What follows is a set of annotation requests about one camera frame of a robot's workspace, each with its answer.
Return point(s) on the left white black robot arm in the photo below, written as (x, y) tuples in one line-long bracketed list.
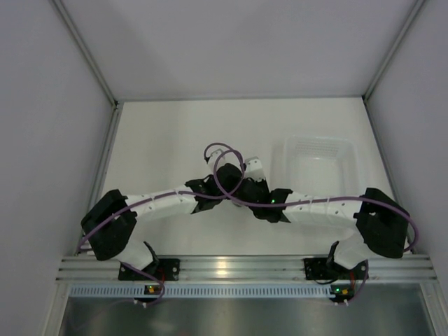
[(110, 225)]

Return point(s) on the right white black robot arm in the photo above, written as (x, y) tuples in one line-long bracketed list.
[(378, 225)]

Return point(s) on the translucent white plastic bin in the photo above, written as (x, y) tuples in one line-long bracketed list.
[(317, 166)]

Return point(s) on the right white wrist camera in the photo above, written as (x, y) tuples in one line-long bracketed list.
[(254, 170)]

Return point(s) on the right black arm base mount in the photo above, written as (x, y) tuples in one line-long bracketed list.
[(316, 269)]

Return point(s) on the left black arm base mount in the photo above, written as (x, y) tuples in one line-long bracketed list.
[(166, 269)]

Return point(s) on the left aluminium frame post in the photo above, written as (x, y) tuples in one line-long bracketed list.
[(115, 106)]

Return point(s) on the aluminium frame post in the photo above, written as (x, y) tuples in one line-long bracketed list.
[(115, 106), (399, 37)]

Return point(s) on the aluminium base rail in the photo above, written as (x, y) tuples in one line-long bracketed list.
[(277, 268)]

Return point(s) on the slotted grey cable duct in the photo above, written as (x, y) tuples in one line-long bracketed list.
[(174, 290)]

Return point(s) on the right aluminium frame post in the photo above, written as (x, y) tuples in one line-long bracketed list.
[(399, 37)]

